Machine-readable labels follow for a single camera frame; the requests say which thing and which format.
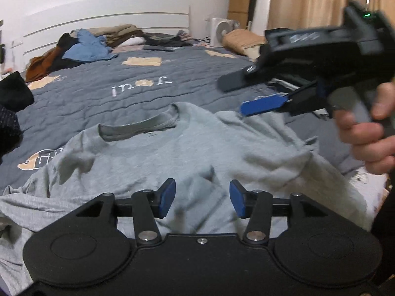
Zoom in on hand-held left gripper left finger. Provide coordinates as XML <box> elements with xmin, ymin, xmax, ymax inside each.
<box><xmin>76</xmin><ymin>178</ymin><xmax>176</xmax><ymax>245</ymax></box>

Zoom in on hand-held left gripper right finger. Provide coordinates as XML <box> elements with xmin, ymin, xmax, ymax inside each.
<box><xmin>230</xmin><ymin>179</ymin><xmax>329</xmax><ymax>244</ymax></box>

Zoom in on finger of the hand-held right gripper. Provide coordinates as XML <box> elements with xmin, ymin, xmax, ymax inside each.
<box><xmin>241</xmin><ymin>82</ymin><xmax>327</xmax><ymax>118</ymax></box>
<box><xmin>217</xmin><ymin>65</ymin><xmax>272</xmax><ymax>92</ymax></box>

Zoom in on grey t-shirt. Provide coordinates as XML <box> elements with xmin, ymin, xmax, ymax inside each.
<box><xmin>0</xmin><ymin>102</ymin><xmax>375</xmax><ymax>296</ymax></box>

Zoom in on stack of folded dark clothes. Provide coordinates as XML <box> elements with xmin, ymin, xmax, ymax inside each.
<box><xmin>265</xmin><ymin>72</ymin><xmax>332</xmax><ymax>121</ymax></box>

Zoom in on khaki folded clothes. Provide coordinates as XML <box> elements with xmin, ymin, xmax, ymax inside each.
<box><xmin>71</xmin><ymin>23</ymin><xmax>145</xmax><ymax>45</ymax></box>

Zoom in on person's right hand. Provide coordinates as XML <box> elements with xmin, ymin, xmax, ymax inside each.
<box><xmin>335</xmin><ymin>82</ymin><xmax>395</xmax><ymax>176</ymax></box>

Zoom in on cream folded cloth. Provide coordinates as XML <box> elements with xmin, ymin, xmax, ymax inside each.
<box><xmin>244</xmin><ymin>45</ymin><xmax>263</xmax><ymax>60</ymax></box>

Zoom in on beige knitted sweater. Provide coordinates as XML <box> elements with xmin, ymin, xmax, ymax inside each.
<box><xmin>222</xmin><ymin>28</ymin><xmax>267</xmax><ymax>57</ymax></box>

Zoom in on white box fan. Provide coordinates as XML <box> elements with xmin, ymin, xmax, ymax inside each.
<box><xmin>211</xmin><ymin>17</ymin><xmax>241</xmax><ymax>47</ymax></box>

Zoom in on grey printed quilt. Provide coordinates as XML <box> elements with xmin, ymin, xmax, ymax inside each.
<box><xmin>0</xmin><ymin>32</ymin><xmax>389</xmax><ymax>198</ymax></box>

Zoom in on beige curtain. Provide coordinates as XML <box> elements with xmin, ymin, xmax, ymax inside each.
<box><xmin>267</xmin><ymin>0</ymin><xmax>395</xmax><ymax>37</ymax></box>

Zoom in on striped pillow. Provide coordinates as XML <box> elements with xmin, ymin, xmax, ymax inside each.
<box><xmin>176</xmin><ymin>29</ymin><xmax>198</xmax><ymax>42</ymax></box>

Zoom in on cartoon print mattress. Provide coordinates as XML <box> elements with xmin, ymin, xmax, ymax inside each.
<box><xmin>349</xmin><ymin>166</ymin><xmax>389</xmax><ymax>232</ymax></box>

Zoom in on white bed headboard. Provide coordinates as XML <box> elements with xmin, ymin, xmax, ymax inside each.
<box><xmin>0</xmin><ymin>0</ymin><xmax>190</xmax><ymax>65</ymax></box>

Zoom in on person's dark-clothed torso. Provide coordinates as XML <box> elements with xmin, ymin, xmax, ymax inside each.
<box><xmin>370</xmin><ymin>166</ymin><xmax>395</xmax><ymax>296</ymax></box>

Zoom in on blue denim garment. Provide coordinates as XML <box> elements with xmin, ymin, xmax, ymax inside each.
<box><xmin>62</xmin><ymin>28</ymin><xmax>119</xmax><ymax>61</ymax></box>

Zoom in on small black garment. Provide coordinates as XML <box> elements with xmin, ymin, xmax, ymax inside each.
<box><xmin>56</xmin><ymin>32</ymin><xmax>79</xmax><ymax>51</ymax></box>

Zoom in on brown garment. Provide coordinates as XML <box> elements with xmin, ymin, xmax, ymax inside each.
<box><xmin>25</xmin><ymin>48</ymin><xmax>62</xmax><ymax>82</ymax></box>

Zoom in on black crumpled garment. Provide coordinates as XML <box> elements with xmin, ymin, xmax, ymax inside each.
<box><xmin>0</xmin><ymin>71</ymin><xmax>34</xmax><ymax>111</ymax></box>

